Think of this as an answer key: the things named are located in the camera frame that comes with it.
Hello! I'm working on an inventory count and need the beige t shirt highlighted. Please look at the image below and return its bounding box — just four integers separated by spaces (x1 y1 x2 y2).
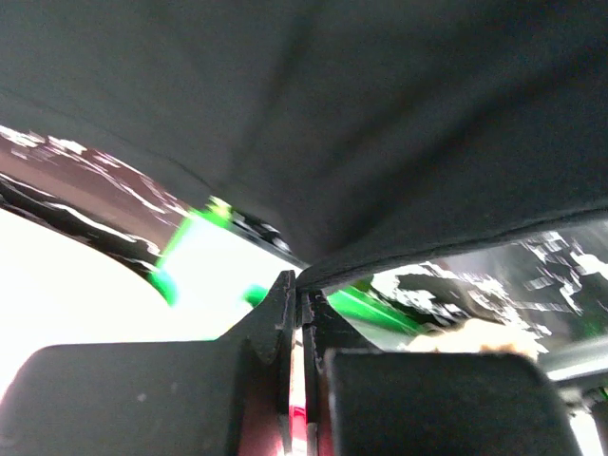
399 318 547 360

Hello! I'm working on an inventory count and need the green plastic folder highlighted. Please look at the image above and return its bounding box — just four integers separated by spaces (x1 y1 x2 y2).
146 197 424 338

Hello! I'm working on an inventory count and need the black t shirt flower print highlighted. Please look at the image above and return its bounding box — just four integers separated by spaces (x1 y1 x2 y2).
1 1 607 289

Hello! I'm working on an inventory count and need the magenta red t shirt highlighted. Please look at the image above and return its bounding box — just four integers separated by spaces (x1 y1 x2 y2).
246 332 333 456

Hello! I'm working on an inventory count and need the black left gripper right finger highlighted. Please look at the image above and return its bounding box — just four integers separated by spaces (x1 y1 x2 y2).
299 292 580 455

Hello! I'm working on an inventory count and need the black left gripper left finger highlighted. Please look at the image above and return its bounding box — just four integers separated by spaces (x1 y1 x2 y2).
1 271 295 455

